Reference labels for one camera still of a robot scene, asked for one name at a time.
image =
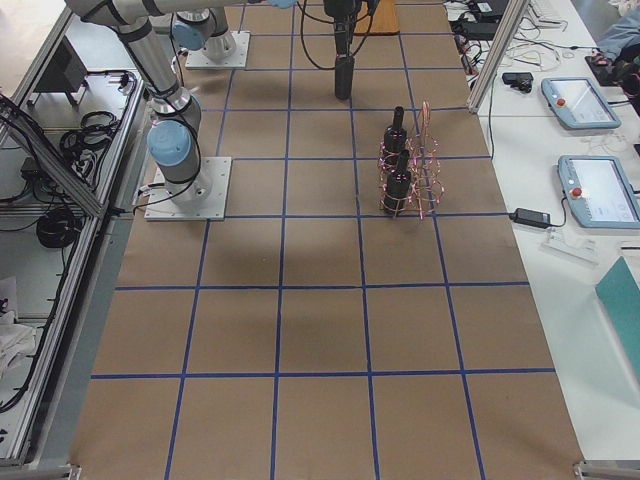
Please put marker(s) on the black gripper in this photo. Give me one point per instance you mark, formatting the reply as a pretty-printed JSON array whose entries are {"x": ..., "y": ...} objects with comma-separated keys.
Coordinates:
[{"x": 340, "y": 7}]

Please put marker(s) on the dark wine bottle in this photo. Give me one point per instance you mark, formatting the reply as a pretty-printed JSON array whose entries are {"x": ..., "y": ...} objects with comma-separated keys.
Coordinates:
[
  {"x": 394, "y": 139},
  {"x": 397, "y": 184},
  {"x": 343, "y": 76}
]

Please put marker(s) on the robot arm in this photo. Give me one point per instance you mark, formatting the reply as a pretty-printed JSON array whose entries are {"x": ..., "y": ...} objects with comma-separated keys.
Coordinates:
[
  {"x": 173, "y": 140},
  {"x": 206, "y": 30}
]

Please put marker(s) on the wooden tray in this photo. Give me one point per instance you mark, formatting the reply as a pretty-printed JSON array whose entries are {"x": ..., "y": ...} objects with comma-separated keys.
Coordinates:
[{"x": 385, "y": 19}]

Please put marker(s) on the blue teach pendant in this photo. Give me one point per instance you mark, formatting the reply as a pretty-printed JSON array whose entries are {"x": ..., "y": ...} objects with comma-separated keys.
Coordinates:
[
  {"x": 598, "y": 192},
  {"x": 578, "y": 103}
]

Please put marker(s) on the black power adapter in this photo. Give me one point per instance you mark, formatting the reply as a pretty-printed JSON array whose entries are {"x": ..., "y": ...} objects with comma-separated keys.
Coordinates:
[{"x": 528, "y": 217}]

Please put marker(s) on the teal folder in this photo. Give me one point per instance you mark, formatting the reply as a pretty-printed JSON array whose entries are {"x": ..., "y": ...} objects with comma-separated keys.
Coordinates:
[{"x": 618, "y": 292}]

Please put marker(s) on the white cloth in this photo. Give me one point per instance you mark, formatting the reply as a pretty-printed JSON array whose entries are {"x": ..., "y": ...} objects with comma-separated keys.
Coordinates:
[{"x": 17, "y": 340}]

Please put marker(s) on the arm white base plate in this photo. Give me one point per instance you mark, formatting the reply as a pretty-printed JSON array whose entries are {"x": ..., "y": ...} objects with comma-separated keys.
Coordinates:
[
  {"x": 205, "y": 199},
  {"x": 222, "y": 52}
]

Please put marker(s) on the copper wire wine basket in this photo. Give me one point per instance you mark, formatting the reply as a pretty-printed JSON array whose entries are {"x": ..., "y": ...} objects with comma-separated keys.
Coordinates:
[{"x": 426, "y": 189}]

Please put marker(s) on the aluminium frame post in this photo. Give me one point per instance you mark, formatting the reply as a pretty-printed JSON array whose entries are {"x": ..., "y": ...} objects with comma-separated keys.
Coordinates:
[{"x": 504, "y": 35}]

